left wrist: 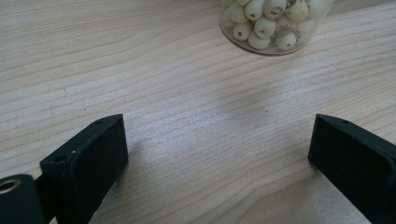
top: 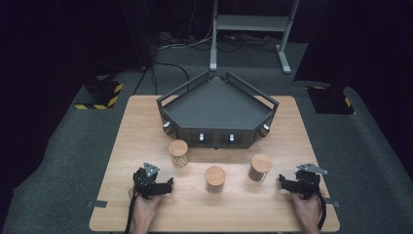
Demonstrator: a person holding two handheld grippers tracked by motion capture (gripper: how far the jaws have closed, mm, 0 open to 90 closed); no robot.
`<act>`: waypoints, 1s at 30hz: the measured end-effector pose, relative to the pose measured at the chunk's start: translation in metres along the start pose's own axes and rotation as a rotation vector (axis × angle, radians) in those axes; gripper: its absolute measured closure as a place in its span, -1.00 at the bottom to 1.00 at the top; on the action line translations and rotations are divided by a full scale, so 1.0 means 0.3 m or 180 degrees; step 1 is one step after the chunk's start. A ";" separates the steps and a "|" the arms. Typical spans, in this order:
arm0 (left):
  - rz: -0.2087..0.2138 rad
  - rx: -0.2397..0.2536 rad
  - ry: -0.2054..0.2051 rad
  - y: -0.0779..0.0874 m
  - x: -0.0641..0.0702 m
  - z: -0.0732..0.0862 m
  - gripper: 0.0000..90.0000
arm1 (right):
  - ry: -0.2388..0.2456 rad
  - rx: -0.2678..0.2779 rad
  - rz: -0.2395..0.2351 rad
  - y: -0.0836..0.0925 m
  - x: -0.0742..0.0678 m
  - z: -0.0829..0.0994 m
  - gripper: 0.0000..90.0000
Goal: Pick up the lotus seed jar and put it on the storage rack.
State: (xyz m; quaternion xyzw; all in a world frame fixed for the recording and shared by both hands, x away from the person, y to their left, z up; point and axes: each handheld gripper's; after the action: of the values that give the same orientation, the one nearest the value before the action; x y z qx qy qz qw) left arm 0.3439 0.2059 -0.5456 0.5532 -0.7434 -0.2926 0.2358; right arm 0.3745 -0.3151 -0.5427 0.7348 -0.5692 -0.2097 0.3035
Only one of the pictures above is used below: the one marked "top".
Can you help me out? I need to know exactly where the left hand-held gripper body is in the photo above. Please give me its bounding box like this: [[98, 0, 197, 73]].
[[132, 162, 164, 200]]

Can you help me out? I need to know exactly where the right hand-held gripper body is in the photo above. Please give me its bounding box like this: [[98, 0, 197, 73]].
[[295, 163, 329, 200]]

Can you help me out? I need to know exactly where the wood-lidded jar of reddish grains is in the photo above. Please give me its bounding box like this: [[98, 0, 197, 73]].
[[247, 153, 273, 182]]

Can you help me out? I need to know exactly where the wood-lidded jar of pale beans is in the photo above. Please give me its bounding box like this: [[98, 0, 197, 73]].
[[168, 139, 189, 168]]

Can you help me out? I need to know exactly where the wood-lidded jar of brown nuts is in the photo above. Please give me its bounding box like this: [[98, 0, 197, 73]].
[[204, 165, 227, 194]]

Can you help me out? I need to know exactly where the black corner shelf rack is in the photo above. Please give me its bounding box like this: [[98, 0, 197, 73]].
[[156, 70, 281, 150]]

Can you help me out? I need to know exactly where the person's left hand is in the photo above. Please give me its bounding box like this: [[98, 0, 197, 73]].
[[130, 188, 162, 223]]

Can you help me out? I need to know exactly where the person's right hand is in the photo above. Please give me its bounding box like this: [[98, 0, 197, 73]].
[[290, 192, 322, 225]]

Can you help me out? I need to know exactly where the black base with striped edge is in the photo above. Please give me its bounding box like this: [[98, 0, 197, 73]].
[[74, 76, 125, 111], [306, 85, 356, 115]]

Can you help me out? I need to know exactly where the dark curtain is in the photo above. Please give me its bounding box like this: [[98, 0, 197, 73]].
[[293, 0, 413, 84], [0, 0, 154, 72]]

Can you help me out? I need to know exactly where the grey metal stand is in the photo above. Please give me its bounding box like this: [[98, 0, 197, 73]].
[[208, 0, 300, 75]]

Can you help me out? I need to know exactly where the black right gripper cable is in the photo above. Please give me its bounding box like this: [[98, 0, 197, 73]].
[[316, 191, 327, 230]]

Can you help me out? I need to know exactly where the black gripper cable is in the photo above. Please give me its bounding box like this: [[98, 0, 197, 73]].
[[125, 191, 137, 234], [316, 191, 327, 230]]

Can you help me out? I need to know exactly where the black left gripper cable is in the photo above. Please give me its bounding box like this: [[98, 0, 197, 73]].
[[125, 191, 137, 234]]

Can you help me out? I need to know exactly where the black floor cable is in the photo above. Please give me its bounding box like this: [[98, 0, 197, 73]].
[[132, 62, 190, 96]]

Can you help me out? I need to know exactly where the bundle of floor cables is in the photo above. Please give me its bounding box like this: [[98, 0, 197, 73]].
[[157, 30, 281, 53]]

